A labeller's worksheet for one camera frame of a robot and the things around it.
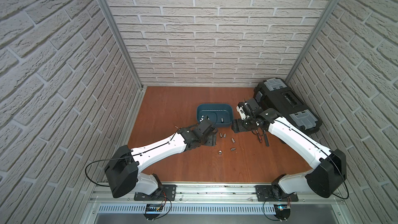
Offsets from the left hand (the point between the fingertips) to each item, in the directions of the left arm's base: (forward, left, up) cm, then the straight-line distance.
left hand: (212, 136), depth 81 cm
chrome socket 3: (+17, -8, -11) cm, 22 cm away
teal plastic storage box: (+23, -8, -13) cm, 27 cm away
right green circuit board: (-32, -32, -12) cm, 47 cm away
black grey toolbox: (+27, -40, +5) cm, 48 cm away
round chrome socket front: (-5, -5, -10) cm, 12 cm away
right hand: (+4, -15, +3) cm, 16 cm away
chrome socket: (+6, -6, -11) cm, 14 cm away
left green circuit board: (-31, +29, -15) cm, 45 cm away
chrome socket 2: (+6, -9, -12) cm, 16 cm away
